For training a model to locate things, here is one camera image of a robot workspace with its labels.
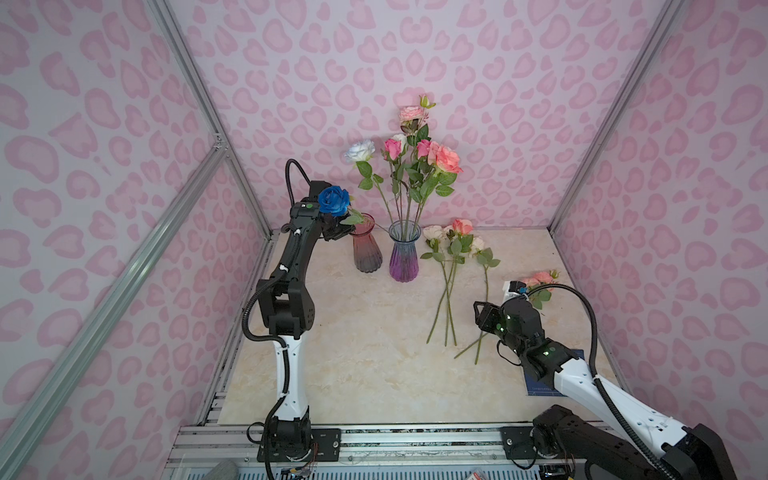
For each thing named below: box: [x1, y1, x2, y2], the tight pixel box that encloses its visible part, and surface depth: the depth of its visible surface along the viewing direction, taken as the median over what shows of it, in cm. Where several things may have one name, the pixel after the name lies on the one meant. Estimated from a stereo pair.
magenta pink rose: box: [384, 139, 402, 235], surface depth 82 cm
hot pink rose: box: [416, 139, 431, 159], surface depth 83 cm
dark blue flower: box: [317, 186, 351, 217], surface depth 70 cm
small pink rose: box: [523, 269, 559, 310], surface depth 100 cm
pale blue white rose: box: [345, 139, 395, 227], surface depth 81 cm
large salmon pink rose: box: [408, 141, 464, 234], surface depth 80 cm
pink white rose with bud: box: [399, 95, 437, 135], surface depth 85 cm
